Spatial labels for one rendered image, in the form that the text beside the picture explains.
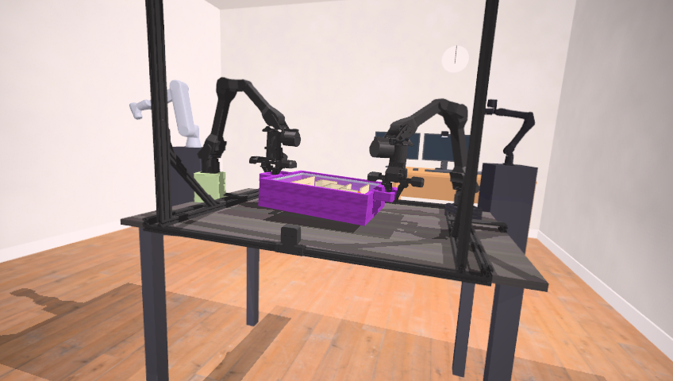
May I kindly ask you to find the purple maze board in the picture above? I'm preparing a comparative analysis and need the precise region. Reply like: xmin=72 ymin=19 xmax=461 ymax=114
xmin=258 ymin=171 xmax=398 ymax=226

